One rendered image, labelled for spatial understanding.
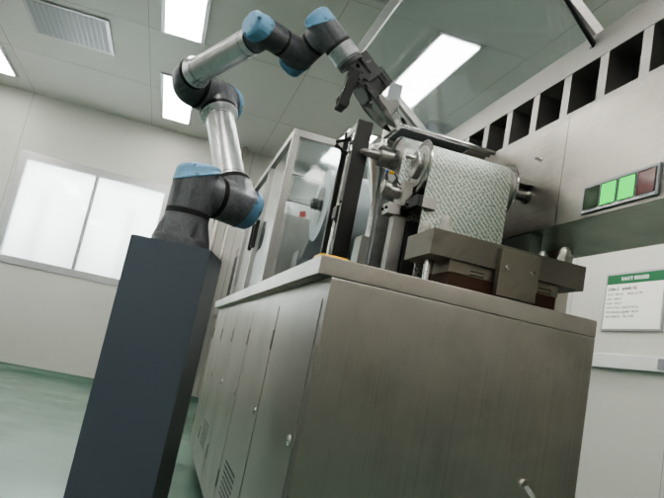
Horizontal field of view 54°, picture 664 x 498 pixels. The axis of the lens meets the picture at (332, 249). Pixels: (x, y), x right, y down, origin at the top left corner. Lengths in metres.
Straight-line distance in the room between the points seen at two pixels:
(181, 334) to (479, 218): 0.82
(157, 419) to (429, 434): 0.63
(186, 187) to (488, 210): 0.79
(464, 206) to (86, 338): 5.77
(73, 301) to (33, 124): 1.90
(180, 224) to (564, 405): 1.00
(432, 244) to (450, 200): 0.28
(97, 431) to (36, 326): 5.56
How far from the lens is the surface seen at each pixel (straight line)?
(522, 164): 1.99
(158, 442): 1.62
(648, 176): 1.51
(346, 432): 1.34
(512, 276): 1.53
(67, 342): 7.15
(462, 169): 1.76
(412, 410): 1.38
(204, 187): 1.70
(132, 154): 7.33
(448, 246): 1.48
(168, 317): 1.61
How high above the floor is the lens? 0.69
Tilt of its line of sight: 10 degrees up
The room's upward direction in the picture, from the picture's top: 11 degrees clockwise
